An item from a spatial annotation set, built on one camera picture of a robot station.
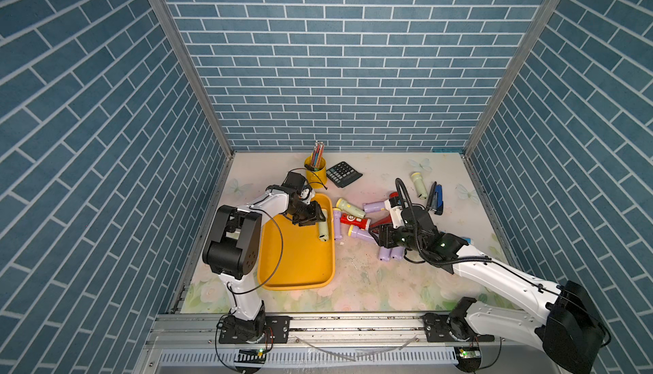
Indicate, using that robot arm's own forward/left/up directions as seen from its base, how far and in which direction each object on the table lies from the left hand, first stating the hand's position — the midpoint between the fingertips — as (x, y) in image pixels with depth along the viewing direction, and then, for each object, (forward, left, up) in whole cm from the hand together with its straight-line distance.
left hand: (326, 220), depth 93 cm
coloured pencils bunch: (+25, +4, +12) cm, 27 cm away
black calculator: (+24, -6, -2) cm, 24 cm away
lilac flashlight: (+1, -4, -1) cm, 4 cm away
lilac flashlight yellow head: (-5, -13, -1) cm, 14 cm away
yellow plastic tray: (-13, +11, -3) cm, 17 cm away
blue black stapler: (+10, -44, -1) cm, 45 cm away
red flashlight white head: (-1, -14, -1) cm, 14 cm away
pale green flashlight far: (+18, -40, -2) cm, 44 cm away
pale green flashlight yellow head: (-4, +1, -1) cm, 5 cm away
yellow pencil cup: (+18, +4, +6) cm, 20 cm away
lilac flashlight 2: (-12, -21, -1) cm, 24 cm away
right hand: (-9, -17, +9) cm, 21 cm away
